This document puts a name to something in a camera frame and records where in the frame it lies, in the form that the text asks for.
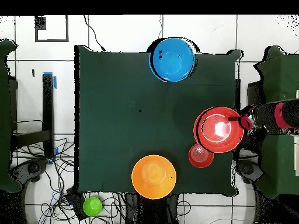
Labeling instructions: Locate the thin black floor cable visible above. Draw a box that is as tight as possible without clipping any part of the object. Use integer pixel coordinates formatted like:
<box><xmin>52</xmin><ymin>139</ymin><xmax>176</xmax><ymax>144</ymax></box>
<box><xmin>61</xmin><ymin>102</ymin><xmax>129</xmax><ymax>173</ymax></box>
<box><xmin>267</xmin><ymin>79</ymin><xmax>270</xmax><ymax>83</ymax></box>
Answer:
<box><xmin>83</xmin><ymin>15</ymin><xmax>106</xmax><ymax>53</ymax></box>

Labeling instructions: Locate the neighbouring green table cloth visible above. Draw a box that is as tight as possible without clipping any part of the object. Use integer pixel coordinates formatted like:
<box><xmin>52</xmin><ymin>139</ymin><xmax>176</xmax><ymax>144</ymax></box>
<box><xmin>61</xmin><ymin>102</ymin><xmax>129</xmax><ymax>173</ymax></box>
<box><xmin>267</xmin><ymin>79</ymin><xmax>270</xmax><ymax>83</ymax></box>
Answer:
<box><xmin>253</xmin><ymin>45</ymin><xmax>299</xmax><ymax>199</ymax></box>
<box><xmin>0</xmin><ymin>39</ymin><xmax>23</xmax><ymax>193</ymax></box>

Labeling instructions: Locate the black table frame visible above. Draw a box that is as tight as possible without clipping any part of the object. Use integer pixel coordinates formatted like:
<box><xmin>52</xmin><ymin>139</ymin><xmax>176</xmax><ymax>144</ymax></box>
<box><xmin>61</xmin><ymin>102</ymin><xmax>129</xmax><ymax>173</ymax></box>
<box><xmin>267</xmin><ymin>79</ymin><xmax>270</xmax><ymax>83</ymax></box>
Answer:
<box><xmin>9</xmin><ymin>73</ymin><xmax>55</xmax><ymax>159</ymax></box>

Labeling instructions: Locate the black square floor marker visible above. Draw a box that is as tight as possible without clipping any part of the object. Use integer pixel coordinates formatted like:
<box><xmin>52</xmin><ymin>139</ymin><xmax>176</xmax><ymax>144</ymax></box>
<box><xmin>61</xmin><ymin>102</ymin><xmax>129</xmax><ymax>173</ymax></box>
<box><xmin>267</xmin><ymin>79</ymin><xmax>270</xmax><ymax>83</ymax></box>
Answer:
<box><xmin>34</xmin><ymin>15</ymin><xmax>69</xmax><ymax>43</ymax></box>

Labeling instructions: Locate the large shallow orange bowl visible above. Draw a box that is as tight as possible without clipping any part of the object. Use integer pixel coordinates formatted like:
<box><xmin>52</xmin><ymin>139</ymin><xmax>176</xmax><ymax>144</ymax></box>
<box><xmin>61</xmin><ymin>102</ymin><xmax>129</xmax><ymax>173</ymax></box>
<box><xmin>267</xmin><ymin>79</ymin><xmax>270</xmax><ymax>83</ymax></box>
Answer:
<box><xmin>193</xmin><ymin>106</ymin><xmax>245</xmax><ymax>154</ymax></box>

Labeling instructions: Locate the green cup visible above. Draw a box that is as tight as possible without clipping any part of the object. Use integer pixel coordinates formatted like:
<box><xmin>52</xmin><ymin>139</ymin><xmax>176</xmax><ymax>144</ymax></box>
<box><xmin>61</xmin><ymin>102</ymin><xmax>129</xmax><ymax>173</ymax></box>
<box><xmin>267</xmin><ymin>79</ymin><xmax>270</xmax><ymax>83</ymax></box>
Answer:
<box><xmin>83</xmin><ymin>197</ymin><xmax>103</xmax><ymax>218</ymax></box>

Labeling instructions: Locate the large blue bowl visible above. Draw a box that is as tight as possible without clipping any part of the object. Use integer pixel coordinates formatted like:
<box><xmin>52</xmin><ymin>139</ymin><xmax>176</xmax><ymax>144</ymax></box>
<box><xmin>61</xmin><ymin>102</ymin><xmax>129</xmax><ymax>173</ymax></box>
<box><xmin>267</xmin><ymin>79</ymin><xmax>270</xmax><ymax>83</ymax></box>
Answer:
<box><xmin>148</xmin><ymin>37</ymin><xmax>197</xmax><ymax>83</ymax></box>

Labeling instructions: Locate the grey stand base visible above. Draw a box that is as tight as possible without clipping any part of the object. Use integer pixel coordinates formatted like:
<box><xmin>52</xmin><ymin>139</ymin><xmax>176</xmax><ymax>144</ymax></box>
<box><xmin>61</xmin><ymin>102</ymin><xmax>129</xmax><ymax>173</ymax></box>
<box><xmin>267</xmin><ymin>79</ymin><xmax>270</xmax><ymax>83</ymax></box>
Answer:
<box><xmin>235</xmin><ymin>159</ymin><xmax>263</xmax><ymax>185</ymax></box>

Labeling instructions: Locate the black stand base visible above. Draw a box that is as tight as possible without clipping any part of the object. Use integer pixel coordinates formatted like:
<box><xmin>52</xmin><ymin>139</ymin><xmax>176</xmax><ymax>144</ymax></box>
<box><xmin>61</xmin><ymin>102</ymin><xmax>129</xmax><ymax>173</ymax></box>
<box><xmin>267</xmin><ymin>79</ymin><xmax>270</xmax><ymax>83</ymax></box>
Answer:
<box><xmin>10</xmin><ymin>157</ymin><xmax>50</xmax><ymax>185</ymax></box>

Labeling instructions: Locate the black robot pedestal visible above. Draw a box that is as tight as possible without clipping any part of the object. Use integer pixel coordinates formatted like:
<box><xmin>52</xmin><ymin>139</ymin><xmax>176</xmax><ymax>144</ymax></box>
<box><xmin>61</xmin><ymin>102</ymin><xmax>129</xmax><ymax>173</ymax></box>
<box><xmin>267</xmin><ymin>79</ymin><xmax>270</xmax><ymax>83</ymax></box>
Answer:
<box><xmin>126</xmin><ymin>192</ymin><xmax>180</xmax><ymax>224</ymax></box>

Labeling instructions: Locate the large yellow bowl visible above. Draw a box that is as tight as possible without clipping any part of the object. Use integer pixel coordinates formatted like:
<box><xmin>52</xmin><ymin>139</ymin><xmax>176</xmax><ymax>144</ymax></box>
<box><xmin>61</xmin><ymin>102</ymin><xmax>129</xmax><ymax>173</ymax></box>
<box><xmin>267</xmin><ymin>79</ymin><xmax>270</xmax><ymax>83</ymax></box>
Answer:
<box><xmin>131</xmin><ymin>155</ymin><xmax>178</xmax><ymax>200</ymax></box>

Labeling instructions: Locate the dark green table cloth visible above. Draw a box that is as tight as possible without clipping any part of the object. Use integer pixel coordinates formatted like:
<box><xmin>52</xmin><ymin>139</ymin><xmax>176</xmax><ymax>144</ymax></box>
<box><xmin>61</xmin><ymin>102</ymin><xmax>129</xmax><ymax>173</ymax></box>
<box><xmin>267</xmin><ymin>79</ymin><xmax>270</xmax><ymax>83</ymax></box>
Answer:
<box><xmin>74</xmin><ymin>44</ymin><xmax>242</xmax><ymax>196</ymax></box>

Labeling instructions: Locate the small orange bowl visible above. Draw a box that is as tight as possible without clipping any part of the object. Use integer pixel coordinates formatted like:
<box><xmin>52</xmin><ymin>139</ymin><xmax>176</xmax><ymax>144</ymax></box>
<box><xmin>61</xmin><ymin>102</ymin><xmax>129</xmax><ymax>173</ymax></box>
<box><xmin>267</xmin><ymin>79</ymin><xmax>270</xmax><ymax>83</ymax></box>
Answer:
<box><xmin>188</xmin><ymin>143</ymin><xmax>215</xmax><ymax>169</ymax></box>

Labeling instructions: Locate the blue tape strip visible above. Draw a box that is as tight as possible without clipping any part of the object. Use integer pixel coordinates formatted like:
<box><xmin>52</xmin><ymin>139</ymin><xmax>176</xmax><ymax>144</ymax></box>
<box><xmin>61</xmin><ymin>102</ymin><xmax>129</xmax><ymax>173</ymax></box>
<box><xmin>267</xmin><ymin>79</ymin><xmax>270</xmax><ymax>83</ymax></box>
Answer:
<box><xmin>43</xmin><ymin>71</ymin><xmax>57</xmax><ymax>90</ymax></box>

